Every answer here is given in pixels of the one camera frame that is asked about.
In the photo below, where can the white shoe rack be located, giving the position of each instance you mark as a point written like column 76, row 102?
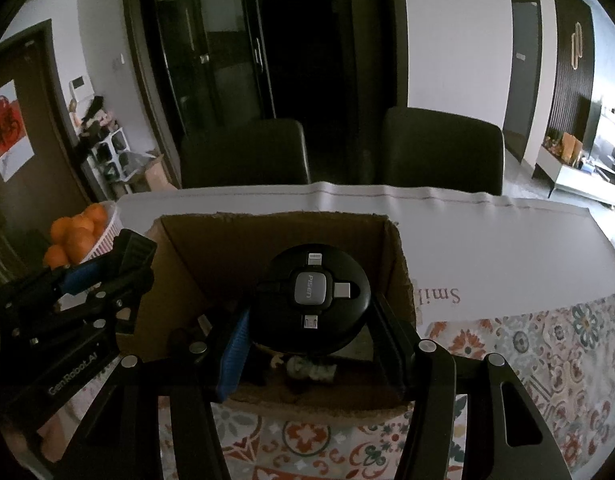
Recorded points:
column 109, row 160

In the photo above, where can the dark dining chair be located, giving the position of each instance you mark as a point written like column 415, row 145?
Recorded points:
column 442, row 150
column 242, row 155

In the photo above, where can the small grey figurine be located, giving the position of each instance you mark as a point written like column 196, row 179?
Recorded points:
column 310, row 370

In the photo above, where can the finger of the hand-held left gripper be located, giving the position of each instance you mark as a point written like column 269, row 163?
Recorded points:
column 87, row 276
column 122, row 295

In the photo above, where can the dark glass sliding door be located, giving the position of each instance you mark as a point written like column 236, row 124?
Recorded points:
column 287, row 35

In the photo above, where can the grey interior door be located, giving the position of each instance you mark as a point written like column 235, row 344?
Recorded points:
column 522, row 75

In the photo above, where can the small floor cardboard box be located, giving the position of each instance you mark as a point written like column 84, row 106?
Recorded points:
column 160, row 175

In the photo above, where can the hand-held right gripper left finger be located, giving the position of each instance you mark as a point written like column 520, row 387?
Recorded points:
column 233, row 355

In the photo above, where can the red door poster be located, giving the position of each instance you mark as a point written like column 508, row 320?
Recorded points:
column 7, row 130

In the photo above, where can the patterned table runner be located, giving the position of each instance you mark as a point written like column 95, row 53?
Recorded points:
column 537, row 360

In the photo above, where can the brown cardboard box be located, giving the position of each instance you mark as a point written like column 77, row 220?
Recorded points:
column 212, row 250

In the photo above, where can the brown paper bag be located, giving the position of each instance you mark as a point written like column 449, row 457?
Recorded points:
column 572, row 149

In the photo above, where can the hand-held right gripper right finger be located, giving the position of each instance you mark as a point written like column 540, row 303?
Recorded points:
column 395, row 355

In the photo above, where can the gold wall ornament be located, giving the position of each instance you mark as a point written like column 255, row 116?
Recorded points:
column 576, row 45

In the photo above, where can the orange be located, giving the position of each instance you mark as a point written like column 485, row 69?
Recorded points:
column 82, row 246
column 55, row 256
column 62, row 230
column 98, row 213
column 83, row 221

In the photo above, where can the brown wooden door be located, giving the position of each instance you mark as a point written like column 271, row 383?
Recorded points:
column 42, row 85

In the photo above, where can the white light switch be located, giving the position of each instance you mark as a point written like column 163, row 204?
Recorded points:
column 117, row 60

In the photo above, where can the white plastic fruit basket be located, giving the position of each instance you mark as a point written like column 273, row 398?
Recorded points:
column 104, row 240

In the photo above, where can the dark slatted wall panel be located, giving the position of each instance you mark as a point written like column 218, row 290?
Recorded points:
column 562, row 100

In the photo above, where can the white wall intercom panel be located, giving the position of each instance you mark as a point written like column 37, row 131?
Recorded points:
column 79, row 87

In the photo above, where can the white television cabinet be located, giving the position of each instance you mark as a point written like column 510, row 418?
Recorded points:
column 577, row 180

